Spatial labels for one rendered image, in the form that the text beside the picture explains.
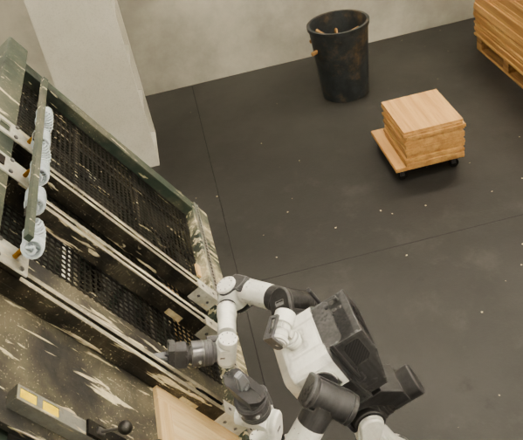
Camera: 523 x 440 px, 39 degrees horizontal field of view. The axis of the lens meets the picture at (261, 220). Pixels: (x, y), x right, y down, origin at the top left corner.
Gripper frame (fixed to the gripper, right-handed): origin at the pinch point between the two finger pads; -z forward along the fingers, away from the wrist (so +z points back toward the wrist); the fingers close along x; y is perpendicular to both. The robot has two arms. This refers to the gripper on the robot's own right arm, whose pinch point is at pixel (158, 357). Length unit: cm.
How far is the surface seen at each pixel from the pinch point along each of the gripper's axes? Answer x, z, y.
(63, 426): 25, -27, 48
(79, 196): 27, -24, -61
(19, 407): 33, -37, 48
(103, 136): 12, -14, -139
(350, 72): -56, 189, -378
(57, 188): 31, -32, -61
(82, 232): 26, -23, -38
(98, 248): 19.6, -17.8, -36.9
